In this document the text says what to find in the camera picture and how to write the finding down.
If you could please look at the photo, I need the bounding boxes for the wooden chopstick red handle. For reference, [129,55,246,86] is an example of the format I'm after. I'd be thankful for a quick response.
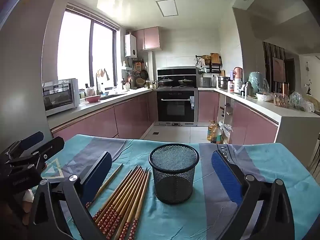
[86,163,123,208]

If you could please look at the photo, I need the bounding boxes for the wooden chopstick red patterned end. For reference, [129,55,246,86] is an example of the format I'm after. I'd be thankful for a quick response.
[92,165,139,221]

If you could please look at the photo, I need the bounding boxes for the kitchen window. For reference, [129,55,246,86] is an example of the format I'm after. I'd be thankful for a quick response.
[57,10,117,89]

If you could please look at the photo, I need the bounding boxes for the person's left hand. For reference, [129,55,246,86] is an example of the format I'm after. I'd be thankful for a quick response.
[22,189,34,225]

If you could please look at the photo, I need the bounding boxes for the white microwave oven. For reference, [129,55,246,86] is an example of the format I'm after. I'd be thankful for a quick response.
[42,79,80,116]

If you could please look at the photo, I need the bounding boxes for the pink bowl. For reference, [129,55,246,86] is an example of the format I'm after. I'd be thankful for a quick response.
[85,95,101,103]

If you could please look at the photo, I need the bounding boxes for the teal grey tablecloth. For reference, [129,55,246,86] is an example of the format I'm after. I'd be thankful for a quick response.
[42,134,319,239]

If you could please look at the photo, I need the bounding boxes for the pink lower cabinets left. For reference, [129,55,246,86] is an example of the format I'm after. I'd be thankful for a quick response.
[48,89,157,141]

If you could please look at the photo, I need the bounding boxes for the pink cabinets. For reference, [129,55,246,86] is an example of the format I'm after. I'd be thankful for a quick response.
[48,89,157,141]
[197,90,278,145]

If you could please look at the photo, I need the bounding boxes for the pink lower cabinets right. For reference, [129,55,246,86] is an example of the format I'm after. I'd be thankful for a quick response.
[197,90,278,145]

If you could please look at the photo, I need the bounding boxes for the cooking oil bottle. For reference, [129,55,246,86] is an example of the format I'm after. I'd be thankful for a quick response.
[207,120,222,144]

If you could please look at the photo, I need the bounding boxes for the black mesh pen holder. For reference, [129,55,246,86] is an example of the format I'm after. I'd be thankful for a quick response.
[149,143,200,205]

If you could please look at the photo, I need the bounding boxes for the clear plastic bag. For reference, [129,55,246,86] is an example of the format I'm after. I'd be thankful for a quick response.
[289,92,315,112]

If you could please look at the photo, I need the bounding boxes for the white bowl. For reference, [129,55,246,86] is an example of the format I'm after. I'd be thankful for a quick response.
[256,93,273,102]

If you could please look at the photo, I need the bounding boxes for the white water heater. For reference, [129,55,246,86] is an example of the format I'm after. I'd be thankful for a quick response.
[124,34,137,59]

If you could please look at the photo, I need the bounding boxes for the black built-in oven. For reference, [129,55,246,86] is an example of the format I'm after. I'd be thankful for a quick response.
[156,88,198,126]

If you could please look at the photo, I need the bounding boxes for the black wok with lid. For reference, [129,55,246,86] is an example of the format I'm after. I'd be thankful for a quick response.
[158,77,173,87]

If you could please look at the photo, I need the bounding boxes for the black range hood stove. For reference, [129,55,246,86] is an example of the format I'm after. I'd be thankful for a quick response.
[157,67,198,88]

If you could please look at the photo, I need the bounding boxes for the mint green appliance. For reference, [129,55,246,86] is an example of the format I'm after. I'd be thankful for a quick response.
[248,72,264,94]

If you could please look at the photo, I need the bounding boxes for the steel stock pot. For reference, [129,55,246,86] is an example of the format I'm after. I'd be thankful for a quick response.
[217,76,230,89]

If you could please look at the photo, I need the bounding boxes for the pink upper cabinet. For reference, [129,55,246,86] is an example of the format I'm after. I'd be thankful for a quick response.
[132,27,161,51]

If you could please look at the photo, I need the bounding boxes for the black pot with lid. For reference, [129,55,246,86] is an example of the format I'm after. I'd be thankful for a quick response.
[178,78,194,87]

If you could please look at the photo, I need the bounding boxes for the pink thermos jug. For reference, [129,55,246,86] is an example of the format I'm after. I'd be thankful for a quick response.
[233,67,243,86]

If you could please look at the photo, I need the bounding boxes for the ceiling light panel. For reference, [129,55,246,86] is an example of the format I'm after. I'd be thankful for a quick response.
[156,0,178,17]

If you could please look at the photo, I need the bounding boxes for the wall spice rack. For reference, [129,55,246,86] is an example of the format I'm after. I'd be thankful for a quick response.
[195,53,222,74]

